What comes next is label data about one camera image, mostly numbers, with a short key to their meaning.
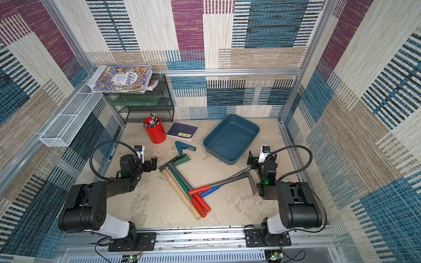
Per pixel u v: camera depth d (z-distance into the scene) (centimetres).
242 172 94
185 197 85
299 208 44
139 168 81
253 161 83
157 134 106
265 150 77
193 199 84
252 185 89
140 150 83
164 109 115
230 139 107
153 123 100
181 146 105
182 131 112
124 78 80
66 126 73
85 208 45
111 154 108
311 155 65
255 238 73
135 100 95
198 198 84
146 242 73
